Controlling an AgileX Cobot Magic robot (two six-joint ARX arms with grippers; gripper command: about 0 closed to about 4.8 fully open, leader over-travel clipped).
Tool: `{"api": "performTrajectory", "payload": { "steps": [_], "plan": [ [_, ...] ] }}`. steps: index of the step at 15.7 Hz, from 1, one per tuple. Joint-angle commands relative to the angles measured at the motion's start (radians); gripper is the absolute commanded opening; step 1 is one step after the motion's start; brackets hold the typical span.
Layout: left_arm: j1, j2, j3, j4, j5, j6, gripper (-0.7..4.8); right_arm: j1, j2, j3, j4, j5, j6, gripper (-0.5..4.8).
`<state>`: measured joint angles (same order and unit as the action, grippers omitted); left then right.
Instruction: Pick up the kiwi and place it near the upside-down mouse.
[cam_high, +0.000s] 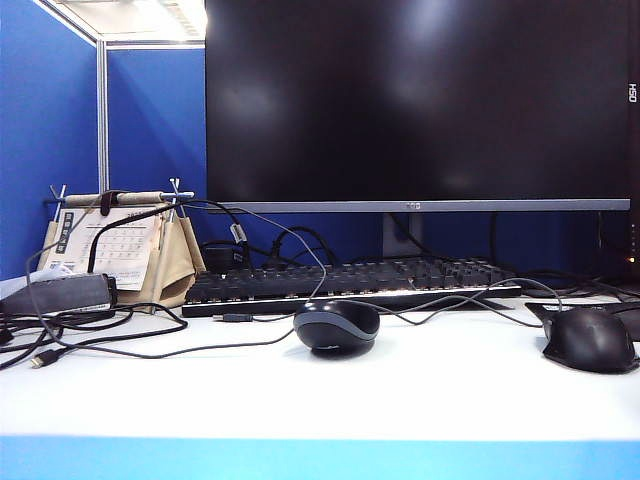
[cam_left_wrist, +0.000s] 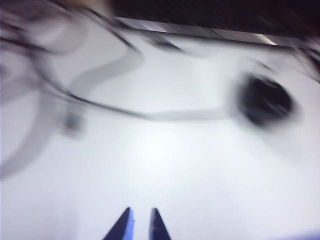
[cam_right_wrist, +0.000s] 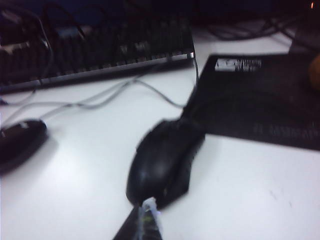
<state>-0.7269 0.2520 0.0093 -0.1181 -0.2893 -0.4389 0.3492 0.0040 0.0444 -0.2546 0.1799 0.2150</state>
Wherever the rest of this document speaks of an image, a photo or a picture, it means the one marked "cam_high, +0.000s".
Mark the black mechanical keyboard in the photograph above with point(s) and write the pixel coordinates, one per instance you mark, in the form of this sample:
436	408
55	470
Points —
300	285

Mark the black and grey mouse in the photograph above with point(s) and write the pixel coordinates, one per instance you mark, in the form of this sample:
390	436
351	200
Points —
335	330

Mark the large black computer monitor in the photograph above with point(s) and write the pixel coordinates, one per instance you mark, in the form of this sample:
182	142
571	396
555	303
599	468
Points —
400	100

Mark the all black mouse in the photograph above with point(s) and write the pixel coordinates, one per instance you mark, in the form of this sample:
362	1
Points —
590	340

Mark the grey monitor stand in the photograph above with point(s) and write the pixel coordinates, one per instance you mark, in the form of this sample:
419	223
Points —
400	235

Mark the black power adapter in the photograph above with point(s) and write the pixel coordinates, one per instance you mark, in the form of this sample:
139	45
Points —
217	257

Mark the beige canvas desk calendar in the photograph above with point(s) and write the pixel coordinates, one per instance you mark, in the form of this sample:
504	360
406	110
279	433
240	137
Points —
170	270

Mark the aluminium partition post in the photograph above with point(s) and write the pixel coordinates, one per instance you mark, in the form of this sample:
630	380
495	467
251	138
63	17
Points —
102	115

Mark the small black USB plug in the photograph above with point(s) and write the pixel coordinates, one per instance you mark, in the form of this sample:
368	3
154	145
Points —
232	317

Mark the ceiling light panel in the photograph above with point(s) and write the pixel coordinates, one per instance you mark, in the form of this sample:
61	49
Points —
150	20

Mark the black HSD monitor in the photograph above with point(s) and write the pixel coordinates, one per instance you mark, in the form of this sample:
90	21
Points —
635	150

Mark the black rectangular hub box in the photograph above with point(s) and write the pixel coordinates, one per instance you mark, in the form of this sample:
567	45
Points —
65	292

